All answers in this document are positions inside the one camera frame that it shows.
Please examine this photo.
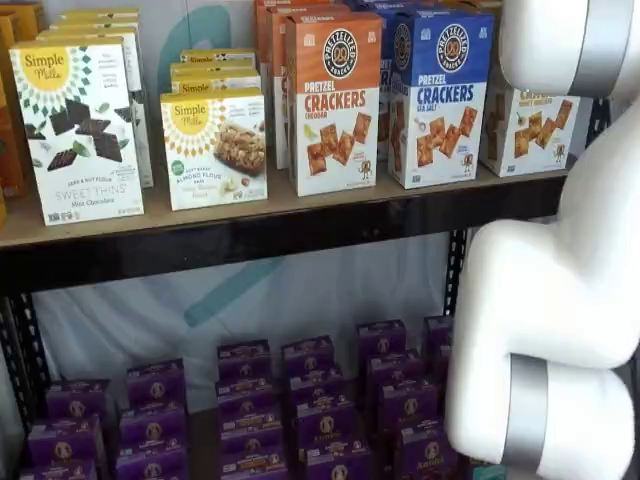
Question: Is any yellow honey mustard crackers box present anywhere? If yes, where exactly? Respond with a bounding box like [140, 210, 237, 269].
[478, 74, 582, 179]

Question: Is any wooden shelf board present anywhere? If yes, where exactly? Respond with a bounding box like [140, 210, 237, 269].
[0, 159, 569, 249]

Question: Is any black metal shelf rack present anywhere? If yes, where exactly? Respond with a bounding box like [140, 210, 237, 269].
[0, 97, 614, 441]

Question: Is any purple snack box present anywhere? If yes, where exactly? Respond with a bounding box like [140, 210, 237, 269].
[119, 403, 189, 446]
[115, 439, 190, 480]
[424, 315, 454, 351]
[377, 380, 441, 431]
[394, 424, 460, 480]
[125, 358, 186, 409]
[19, 459, 99, 480]
[218, 412, 284, 454]
[294, 394, 359, 446]
[432, 344, 452, 382]
[288, 367, 346, 401]
[45, 379, 111, 421]
[27, 417, 106, 466]
[216, 377, 276, 419]
[299, 439, 374, 480]
[221, 447, 290, 480]
[357, 319, 407, 357]
[282, 335, 335, 374]
[217, 340, 272, 382]
[366, 349, 425, 389]

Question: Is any orange cheddar crackers box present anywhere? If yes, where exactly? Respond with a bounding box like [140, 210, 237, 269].
[284, 10, 384, 197]
[253, 0, 331, 149]
[266, 4, 351, 171]

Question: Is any Simple Mills almond bars box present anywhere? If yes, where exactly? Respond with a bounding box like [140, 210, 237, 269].
[169, 62, 262, 80]
[179, 48, 257, 66]
[159, 87, 269, 212]
[170, 74, 263, 99]

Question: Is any blue sea salt crackers box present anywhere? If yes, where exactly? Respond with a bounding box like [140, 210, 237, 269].
[343, 0, 396, 14]
[387, 8, 495, 190]
[344, 0, 416, 162]

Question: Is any Simple Mills sweet thins box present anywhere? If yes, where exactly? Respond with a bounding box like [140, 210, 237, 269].
[8, 37, 145, 226]
[35, 28, 155, 190]
[55, 13, 142, 31]
[48, 20, 147, 94]
[60, 6, 142, 21]

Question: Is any white backdrop sheet teal print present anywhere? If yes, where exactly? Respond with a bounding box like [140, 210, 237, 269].
[29, 0, 451, 416]

